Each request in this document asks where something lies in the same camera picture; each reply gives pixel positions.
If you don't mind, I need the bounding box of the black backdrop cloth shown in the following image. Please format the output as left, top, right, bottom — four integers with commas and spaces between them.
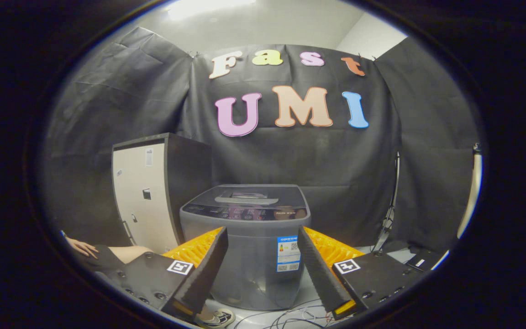
44, 27, 480, 256

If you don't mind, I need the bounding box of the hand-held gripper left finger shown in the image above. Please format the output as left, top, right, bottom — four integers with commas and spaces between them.
96, 227, 229, 323

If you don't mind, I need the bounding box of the black light stand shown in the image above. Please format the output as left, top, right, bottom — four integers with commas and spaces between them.
372, 153, 401, 255

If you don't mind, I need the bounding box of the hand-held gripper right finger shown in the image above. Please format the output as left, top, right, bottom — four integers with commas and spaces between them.
297, 225, 428, 320

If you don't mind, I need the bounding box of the white floor cable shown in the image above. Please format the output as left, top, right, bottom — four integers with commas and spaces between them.
270, 308, 332, 329

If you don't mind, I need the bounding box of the black floor box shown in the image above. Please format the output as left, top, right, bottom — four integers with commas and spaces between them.
404, 247, 449, 273

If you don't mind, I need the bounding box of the black floor cable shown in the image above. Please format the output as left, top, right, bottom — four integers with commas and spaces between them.
235, 299, 337, 329

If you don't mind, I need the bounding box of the grey washing machine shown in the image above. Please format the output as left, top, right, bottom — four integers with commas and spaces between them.
179, 184, 312, 312

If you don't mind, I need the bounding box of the white pole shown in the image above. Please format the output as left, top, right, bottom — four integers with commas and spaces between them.
456, 143, 483, 241

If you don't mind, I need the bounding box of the beige cabinet with dark sides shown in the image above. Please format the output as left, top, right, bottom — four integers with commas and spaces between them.
111, 133, 213, 255

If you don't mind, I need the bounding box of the person's sneaker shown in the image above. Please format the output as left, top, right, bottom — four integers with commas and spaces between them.
197, 308, 236, 329

